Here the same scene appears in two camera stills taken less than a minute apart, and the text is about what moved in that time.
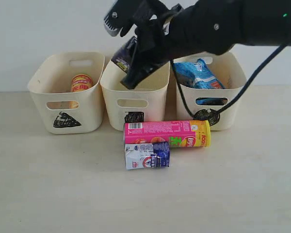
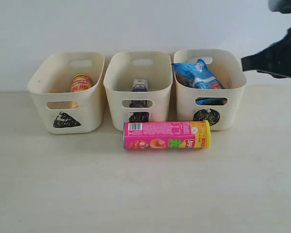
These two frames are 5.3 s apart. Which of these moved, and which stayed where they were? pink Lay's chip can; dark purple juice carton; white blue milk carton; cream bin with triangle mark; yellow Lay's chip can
Moved: white blue milk carton; dark purple juice carton
Stayed: yellow Lay's chip can; cream bin with triangle mark; pink Lay's chip can
